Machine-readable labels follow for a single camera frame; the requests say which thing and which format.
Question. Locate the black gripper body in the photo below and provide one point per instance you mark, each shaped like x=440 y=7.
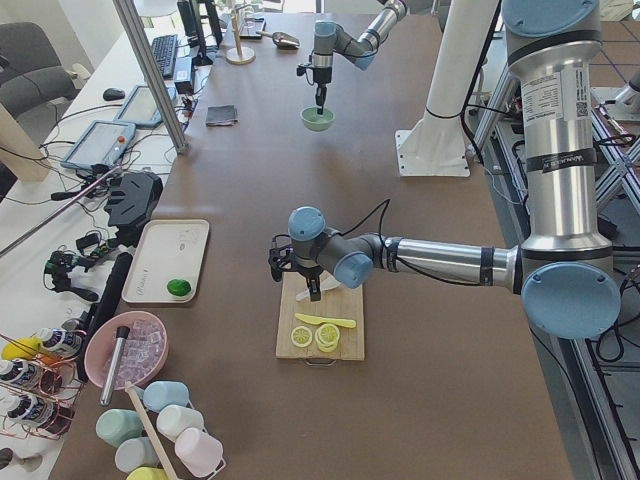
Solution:
x=309 y=273
x=321 y=76

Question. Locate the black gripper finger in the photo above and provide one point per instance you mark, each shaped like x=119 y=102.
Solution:
x=314 y=289
x=320 y=98

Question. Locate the green ceramic bowl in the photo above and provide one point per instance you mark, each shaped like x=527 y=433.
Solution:
x=317 y=121

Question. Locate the white ceramic spoon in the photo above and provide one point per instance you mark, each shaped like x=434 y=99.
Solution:
x=325 y=285

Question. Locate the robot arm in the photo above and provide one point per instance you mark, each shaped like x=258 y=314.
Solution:
x=330 y=38
x=563 y=269

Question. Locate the pink bowl with ice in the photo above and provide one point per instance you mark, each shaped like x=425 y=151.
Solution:
x=145 y=350

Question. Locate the bamboo cutting board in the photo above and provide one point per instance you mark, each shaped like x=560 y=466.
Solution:
x=341 y=302

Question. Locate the yellow plastic knife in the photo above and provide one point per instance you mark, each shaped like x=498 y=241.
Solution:
x=318 y=320

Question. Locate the metal scoop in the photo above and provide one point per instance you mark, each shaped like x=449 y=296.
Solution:
x=281 y=40

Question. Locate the stacked lemon slices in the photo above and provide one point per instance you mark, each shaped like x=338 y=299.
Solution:
x=327 y=337

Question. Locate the single lemon slice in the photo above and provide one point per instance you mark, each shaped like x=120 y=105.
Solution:
x=301 y=336

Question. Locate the wooden round stand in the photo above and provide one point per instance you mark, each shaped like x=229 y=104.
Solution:
x=238 y=54

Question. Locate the grey folded cloth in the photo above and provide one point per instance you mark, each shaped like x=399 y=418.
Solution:
x=224 y=115

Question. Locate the green lime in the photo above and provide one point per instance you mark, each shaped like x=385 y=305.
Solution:
x=179 y=287

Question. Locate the black power box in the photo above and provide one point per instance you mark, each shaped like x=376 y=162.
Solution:
x=184 y=75

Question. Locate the cream rabbit tray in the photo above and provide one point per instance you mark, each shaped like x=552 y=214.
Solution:
x=168 y=248

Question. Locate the black keyboard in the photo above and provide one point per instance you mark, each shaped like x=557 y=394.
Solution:
x=164 y=49

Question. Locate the far teach pendant tablet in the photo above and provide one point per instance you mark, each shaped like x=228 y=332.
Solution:
x=140 y=109

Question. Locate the teach pendant tablet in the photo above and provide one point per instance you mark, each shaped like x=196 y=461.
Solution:
x=102 y=143
x=140 y=109

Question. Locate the black gripper part on desk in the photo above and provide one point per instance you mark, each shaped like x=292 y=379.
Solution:
x=132 y=199

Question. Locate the white cup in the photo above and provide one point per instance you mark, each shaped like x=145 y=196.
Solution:
x=173 y=420

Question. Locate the metal cylinder muddler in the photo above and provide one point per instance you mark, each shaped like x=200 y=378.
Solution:
x=122 y=334

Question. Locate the pink cup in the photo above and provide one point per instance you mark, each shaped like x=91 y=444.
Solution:
x=200 y=452

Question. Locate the black long bar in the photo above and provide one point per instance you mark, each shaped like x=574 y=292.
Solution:
x=104 y=310

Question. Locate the black computer mouse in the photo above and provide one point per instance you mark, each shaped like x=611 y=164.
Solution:
x=113 y=94

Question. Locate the near teach pendant tablet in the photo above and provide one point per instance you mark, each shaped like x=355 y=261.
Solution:
x=102 y=143

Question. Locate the green cup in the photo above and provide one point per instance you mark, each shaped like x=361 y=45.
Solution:
x=115 y=426

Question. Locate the pale blue cup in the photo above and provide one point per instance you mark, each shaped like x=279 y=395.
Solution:
x=134 y=453

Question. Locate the yellow cup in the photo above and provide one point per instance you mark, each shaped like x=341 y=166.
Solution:
x=147 y=473

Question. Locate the grey office chair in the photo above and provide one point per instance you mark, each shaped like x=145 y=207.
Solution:
x=32 y=73

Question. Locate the yellow lemon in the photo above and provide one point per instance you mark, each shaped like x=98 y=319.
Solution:
x=25 y=348

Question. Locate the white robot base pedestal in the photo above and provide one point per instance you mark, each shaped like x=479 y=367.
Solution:
x=436 y=146

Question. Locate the aluminium frame post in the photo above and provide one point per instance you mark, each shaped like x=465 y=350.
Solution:
x=138 y=39

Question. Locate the copper wire bottle rack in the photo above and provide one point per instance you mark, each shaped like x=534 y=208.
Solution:
x=38 y=396

